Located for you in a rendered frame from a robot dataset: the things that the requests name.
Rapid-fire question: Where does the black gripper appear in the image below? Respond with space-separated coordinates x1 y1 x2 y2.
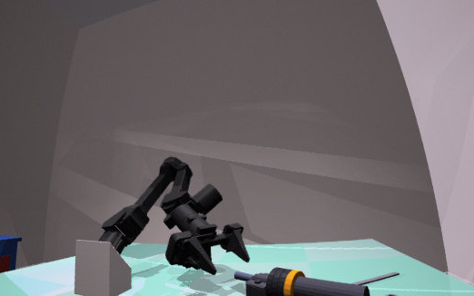
165 214 250 275

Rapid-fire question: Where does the grey rod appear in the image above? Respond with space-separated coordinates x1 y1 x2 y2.
353 272 400 285

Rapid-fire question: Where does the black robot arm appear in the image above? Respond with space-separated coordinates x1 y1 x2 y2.
99 157 222 254

